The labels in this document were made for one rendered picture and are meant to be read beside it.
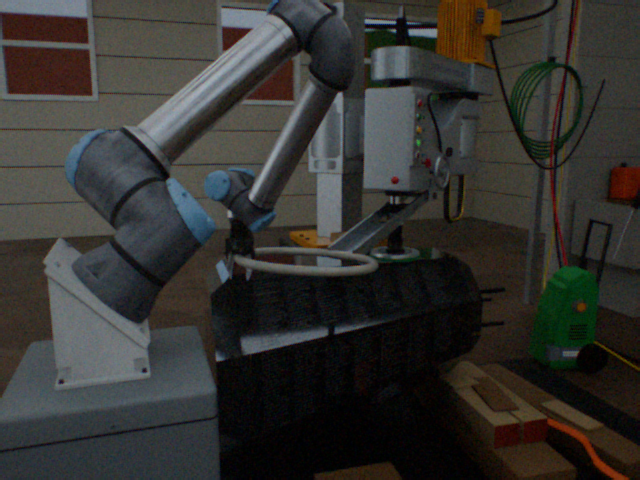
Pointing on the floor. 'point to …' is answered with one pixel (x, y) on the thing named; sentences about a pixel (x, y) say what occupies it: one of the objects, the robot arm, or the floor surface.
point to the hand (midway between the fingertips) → (239, 275)
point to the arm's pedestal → (114, 418)
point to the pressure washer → (570, 316)
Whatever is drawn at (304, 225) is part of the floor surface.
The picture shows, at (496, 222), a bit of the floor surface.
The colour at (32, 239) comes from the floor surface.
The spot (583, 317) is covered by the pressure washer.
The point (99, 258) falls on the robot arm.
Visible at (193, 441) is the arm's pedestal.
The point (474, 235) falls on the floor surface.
